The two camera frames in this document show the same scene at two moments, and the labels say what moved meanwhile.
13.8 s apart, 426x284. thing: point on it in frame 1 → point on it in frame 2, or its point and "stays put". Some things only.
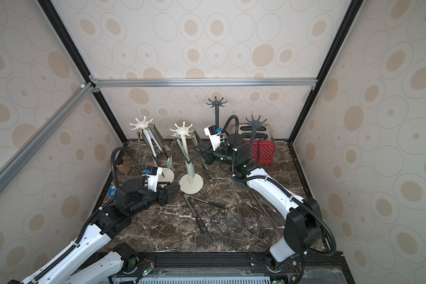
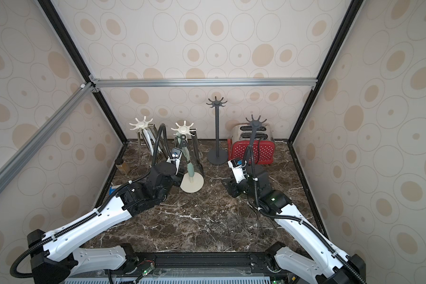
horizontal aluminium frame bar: (204, 83) stays put
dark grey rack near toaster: (255, 124) stays put
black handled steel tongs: (198, 220) → (193, 131)
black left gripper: (168, 197) → (180, 174)
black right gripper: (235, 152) → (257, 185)
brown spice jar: (122, 166) stays put
